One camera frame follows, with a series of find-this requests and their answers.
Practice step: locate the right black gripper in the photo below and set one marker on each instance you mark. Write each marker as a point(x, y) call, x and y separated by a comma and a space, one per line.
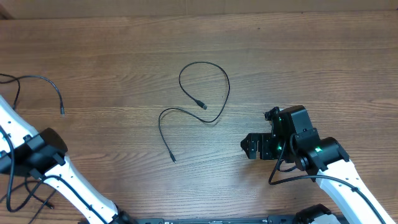
point(265, 140)

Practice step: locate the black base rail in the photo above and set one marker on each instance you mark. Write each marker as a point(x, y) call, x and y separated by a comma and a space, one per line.
point(271, 219)

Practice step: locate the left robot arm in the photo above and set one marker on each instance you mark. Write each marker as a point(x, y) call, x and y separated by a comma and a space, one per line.
point(25, 152)

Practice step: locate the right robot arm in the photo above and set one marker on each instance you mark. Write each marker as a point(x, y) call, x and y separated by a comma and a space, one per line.
point(293, 139)

